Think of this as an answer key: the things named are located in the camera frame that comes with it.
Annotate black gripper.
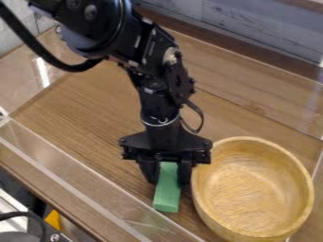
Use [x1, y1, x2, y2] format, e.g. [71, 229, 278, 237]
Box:
[119, 123, 212, 186]

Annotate green rectangular block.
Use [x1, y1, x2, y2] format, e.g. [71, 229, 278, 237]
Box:
[152, 163, 181, 213]

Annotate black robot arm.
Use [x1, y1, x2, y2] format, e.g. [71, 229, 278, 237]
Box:
[28, 0, 212, 185]

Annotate brown wooden bowl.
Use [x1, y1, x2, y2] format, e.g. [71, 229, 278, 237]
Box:
[192, 136, 314, 242]

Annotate yellow label plate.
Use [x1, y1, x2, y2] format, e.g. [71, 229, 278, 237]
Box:
[45, 210, 61, 230]

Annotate clear acrylic enclosure wall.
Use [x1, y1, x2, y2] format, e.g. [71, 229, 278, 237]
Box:
[0, 18, 323, 242]

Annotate black cable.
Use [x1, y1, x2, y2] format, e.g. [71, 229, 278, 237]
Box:
[0, 212, 48, 242]

